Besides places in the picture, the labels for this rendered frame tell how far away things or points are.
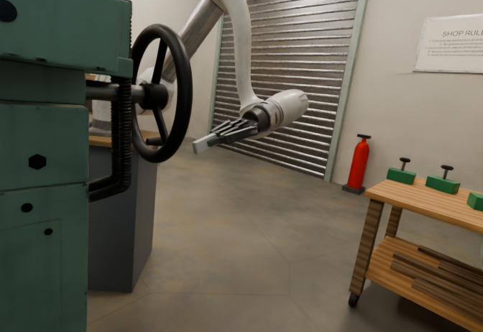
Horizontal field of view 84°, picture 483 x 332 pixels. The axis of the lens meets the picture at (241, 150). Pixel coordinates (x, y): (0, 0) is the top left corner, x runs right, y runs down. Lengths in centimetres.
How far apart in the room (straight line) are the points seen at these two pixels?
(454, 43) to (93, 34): 294
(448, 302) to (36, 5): 136
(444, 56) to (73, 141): 293
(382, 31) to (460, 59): 72
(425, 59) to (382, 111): 57
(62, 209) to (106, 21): 22
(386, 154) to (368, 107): 51
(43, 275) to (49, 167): 13
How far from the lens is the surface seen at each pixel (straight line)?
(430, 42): 308
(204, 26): 120
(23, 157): 36
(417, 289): 136
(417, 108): 302
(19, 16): 26
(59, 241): 40
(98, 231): 121
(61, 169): 36
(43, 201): 37
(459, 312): 136
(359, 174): 301
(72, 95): 37
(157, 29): 59
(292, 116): 86
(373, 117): 310
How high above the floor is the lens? 83
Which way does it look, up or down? 12 degrees down
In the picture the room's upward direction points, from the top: 7 degrees clockwise
